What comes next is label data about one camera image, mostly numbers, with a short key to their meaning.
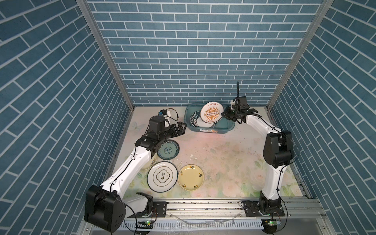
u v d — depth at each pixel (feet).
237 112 2.47
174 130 2.27
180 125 2.32
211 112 3.34
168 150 3.15
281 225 2.27
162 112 2.28
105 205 1.26
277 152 1.76
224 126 3.53
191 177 2.75
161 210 2.41
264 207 2.16
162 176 2.77
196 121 3.55
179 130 2.32
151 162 2.93
